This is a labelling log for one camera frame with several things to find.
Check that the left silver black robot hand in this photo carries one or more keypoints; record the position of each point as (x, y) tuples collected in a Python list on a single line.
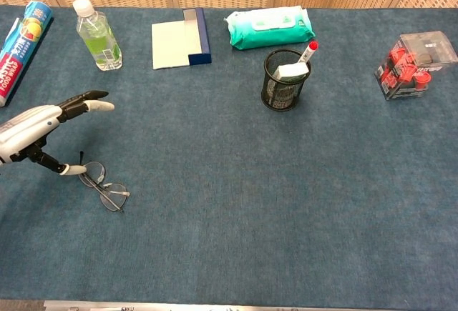
[(25, 128)]

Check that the thin-framed eyeglasses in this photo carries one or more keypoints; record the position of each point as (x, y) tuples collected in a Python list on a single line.
[(114, 200)]

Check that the plastic food wrap box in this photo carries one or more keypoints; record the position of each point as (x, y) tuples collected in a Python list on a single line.
[(18, 50)]

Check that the clear bottle with green label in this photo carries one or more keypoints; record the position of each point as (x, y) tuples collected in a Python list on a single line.
[(98, 43)]

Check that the open blue and grey box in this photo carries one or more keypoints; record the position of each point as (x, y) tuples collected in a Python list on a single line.
[(170, 46)]

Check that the blue felt table cloth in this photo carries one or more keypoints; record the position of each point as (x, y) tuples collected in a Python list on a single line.
[(250, 200)]

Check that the black mesh pen holder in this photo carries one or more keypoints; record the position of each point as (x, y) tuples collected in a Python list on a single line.
[(281, 93)]

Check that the green wet wipes pack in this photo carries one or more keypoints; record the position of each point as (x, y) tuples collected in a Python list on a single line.
[(268, 34)]

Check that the white eraser block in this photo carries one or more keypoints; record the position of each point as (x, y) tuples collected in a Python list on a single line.
[(291, 71)]

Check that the white marker with red cap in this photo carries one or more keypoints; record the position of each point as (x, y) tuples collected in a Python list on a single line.
[(312, 48)]

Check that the clear box of red items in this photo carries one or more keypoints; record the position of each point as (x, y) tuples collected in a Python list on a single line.
[(408, 71)]

